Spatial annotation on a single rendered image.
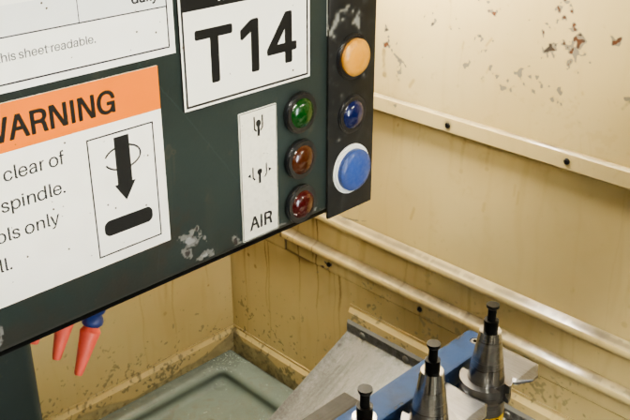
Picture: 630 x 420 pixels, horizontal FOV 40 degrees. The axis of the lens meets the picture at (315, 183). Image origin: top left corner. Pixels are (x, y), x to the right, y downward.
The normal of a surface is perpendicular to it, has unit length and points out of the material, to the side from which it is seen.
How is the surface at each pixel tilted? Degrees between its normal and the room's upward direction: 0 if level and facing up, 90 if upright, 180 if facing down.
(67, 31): 90
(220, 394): 0
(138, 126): 90
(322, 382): 24
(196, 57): 90
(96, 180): 90
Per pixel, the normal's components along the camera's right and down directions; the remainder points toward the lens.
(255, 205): 0.70, 0.29
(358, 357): -0.29, -0.72
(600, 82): -0.71, 0.29
